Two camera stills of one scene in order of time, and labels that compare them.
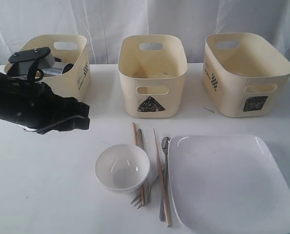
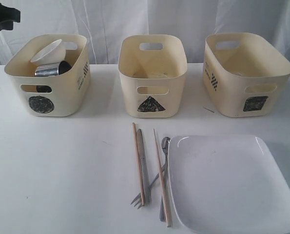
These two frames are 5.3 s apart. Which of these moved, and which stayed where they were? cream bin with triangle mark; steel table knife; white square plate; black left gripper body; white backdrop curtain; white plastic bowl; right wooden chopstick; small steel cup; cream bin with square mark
Moved: black left gripper body; small steel cup; white plastic bowl
Stayed: steel table knife; cream bin with square mark; white square plate; white backdrop curtain; right wooden chopstick; cream bin with triangle mark
